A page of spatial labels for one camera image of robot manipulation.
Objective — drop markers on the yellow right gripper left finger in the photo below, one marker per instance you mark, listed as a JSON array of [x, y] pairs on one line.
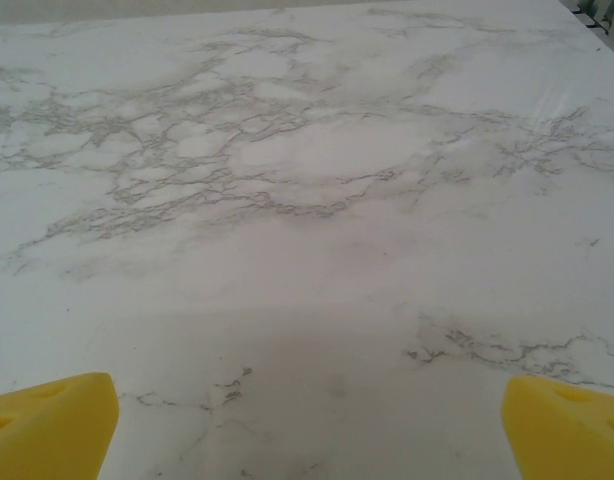
[[42, 435]]

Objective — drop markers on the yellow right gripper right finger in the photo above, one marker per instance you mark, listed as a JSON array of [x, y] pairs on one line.
[[572, 440]]

